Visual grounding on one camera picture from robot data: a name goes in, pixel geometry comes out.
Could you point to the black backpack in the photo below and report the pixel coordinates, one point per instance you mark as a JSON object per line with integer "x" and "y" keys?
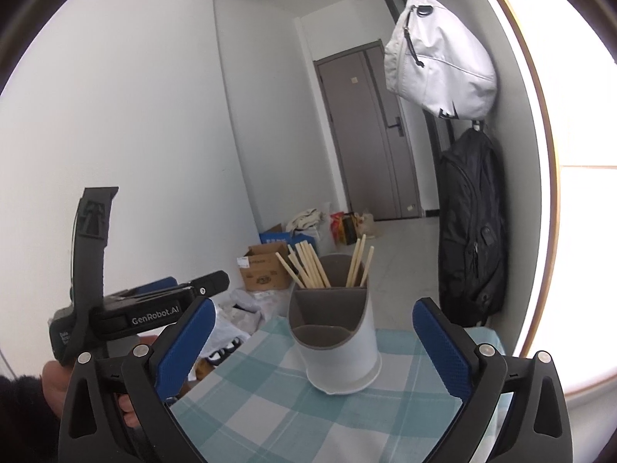
{"x": 467, "y": 231}

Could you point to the person's left hand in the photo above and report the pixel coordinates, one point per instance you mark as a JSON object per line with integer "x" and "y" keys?
{"x": 55, "y": 386}

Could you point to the black yellow bag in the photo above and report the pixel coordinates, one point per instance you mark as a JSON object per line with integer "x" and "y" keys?
{"x": 348, "y": 230}

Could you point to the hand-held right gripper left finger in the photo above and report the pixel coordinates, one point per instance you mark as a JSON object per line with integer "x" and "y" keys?
{"x": 183, "y": 349}

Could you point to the teal checkered tablecloth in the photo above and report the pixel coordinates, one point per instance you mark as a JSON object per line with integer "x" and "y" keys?
{"x": 289, "y": 419}

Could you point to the brown shiny object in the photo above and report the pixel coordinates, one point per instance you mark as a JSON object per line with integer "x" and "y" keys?
{"x": 202, "y": 371}

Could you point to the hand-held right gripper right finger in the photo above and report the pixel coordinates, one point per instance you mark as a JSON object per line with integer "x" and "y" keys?
{"x": 443, "y": 352}

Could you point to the bundle of bamboo chopsticks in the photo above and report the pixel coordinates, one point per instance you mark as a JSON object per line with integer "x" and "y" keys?
{"x": 313, "y": 270}

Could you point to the red snack bag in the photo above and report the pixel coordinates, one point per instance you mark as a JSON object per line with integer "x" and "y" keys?
{"x": 336, "y": 225}

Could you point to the beige plastic bag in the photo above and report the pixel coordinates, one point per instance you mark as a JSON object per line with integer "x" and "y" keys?
{"x": 366, "y": 224}

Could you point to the cream canvas tote bag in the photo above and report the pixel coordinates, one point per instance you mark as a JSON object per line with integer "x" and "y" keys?
{"x": 303, "y": 219}

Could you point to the white grey utensil holder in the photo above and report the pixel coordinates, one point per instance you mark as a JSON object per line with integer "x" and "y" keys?
{"x": 342, "y": 361}

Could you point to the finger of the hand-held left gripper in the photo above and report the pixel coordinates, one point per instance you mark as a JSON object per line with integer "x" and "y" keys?
{"x": 161, "y": 283}
{"x": 212, "y": 280}

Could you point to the bright window gold frame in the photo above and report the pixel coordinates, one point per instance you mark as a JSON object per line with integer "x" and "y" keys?
{"x": 578, "y": 106}

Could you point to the white plastic bags heap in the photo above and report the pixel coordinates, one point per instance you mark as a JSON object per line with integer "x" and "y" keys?
{"x": 241, "y": 308}

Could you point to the brown cardboard box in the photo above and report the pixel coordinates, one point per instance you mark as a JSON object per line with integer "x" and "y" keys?
{"x": 262, "y": 275}

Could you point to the blue cardboard box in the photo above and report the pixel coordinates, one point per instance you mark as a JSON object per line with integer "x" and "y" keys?
{"x": 277, "y": 240}

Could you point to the grey entrance door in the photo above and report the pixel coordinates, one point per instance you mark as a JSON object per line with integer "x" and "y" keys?
{"x": 361, "y": 154}

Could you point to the white shoulder bag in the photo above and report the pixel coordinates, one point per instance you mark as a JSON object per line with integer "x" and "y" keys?
{"x": 438, "y": 67}

